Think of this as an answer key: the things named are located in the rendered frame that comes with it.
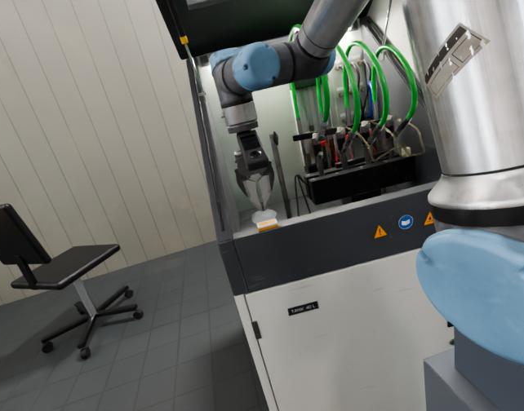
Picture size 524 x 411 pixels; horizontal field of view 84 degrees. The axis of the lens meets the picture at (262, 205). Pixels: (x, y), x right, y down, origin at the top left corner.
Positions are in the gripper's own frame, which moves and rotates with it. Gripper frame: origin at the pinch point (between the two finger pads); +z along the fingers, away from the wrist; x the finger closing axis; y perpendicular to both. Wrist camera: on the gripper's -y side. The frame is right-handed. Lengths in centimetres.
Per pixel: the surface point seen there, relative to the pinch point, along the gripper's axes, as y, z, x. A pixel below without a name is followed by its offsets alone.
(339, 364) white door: -2, 54, -11
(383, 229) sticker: -2.2, 13.1, -28.5
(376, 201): -1.3, 5.4, -28.0
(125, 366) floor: 74, 100, 98
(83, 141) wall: 213, -28, 135
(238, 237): -1.9, 5.5, 7.5
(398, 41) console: 34, -32, -57
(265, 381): -2, 52, 11
